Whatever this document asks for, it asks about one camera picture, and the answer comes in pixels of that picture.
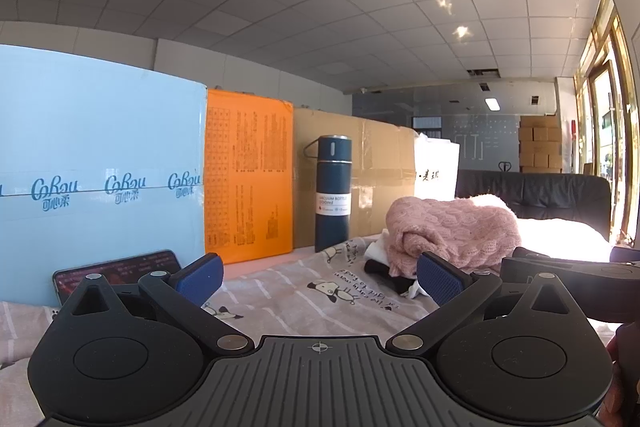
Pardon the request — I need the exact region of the dark blue vacuum bottle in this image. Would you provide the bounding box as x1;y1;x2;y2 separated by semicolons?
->
302;135;352;254

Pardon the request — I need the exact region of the white blanket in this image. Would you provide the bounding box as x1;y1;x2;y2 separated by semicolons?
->
515;216;613;260

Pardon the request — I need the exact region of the pink knitted sweater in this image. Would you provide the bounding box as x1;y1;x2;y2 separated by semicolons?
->
385;194;523;278

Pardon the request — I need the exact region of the gold framed glass door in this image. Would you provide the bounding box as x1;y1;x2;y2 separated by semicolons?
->
575;0;640;250

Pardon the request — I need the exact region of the black garment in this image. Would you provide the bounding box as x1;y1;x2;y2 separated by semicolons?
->
364;258;422;297

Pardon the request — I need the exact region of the black leather sofa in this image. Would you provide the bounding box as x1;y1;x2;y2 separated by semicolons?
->
454;169;613;240

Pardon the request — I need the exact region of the brown cardboard box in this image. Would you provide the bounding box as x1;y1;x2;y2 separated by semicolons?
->
292;107;418;250

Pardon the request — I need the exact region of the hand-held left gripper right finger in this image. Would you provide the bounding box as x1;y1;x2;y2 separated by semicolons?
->
385;251;591;356

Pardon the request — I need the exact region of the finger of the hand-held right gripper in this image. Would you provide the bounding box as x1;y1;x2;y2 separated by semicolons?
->
501;248;603;295

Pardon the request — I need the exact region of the stack of cardboard boxes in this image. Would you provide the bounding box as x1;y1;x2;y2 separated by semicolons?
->
518;116;563;174

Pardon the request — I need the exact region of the white garment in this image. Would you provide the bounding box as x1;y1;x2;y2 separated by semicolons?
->
362;229;401;263

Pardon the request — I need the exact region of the orange carton box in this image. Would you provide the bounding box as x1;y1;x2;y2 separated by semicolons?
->
204;89;294;265

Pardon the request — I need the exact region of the white paper bag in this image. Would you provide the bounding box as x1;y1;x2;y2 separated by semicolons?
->
414;133;461;200

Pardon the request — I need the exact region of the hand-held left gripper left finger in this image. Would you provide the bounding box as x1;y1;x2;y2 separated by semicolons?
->
52;253;256;357

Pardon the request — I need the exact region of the cartoon printed bedsheet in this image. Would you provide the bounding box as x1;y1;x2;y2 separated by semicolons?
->
0;234;621;370

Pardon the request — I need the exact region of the person's right hand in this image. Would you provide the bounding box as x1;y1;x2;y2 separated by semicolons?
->
597;321;640;427

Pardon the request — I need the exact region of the light blue carton box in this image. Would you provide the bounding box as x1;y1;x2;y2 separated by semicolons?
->
0;44;208;308

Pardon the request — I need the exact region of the black smartphone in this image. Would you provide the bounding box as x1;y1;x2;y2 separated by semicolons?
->
52;249;183;308

